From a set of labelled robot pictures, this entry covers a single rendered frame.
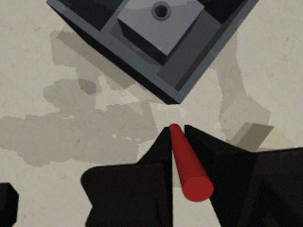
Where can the red peg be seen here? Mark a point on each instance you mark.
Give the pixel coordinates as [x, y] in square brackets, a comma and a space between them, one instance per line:
[196, 186]

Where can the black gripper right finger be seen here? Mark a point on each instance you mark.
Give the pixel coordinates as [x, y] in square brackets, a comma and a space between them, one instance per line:
[236, 173]

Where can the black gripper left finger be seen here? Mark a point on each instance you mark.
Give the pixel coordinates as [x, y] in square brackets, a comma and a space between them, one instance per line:
[150, 177]

